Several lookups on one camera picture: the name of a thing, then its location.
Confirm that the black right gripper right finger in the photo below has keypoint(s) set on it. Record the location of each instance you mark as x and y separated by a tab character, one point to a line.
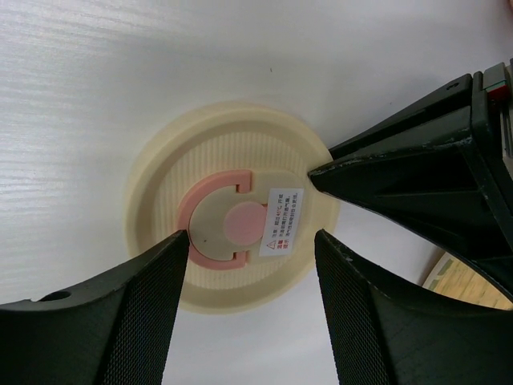
384	329

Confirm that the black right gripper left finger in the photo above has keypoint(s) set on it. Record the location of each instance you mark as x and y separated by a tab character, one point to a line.
114	328

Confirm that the cream lid pink handle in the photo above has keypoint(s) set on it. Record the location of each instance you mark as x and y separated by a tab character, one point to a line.
234	176

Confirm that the bamboo mat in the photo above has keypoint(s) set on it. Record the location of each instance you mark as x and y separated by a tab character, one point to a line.
454	279

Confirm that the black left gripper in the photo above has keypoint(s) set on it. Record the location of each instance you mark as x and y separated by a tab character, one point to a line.
441	168

